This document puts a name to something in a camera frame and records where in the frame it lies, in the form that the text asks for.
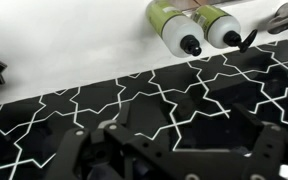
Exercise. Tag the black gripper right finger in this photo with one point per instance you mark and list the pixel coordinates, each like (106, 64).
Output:
(270, 153)

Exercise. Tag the brushed steel faucet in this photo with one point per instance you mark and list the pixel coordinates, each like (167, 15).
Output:
(287, 18)

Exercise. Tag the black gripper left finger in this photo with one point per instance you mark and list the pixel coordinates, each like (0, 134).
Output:
(137, 146)

